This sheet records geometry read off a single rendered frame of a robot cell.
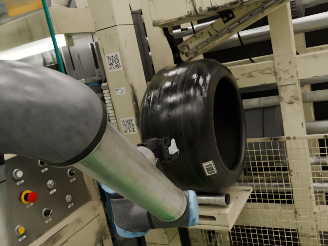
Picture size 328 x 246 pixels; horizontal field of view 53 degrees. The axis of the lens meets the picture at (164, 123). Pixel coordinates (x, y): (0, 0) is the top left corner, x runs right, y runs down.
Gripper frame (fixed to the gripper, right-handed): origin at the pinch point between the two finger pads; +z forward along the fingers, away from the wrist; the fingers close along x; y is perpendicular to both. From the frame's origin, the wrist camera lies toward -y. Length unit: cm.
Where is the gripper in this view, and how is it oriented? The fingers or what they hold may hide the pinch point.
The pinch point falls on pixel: (174, 152)
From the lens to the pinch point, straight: 118.0
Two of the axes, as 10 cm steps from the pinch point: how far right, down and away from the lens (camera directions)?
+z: 4.8, -1.5, 8.6
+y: -1.5, -9.8, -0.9
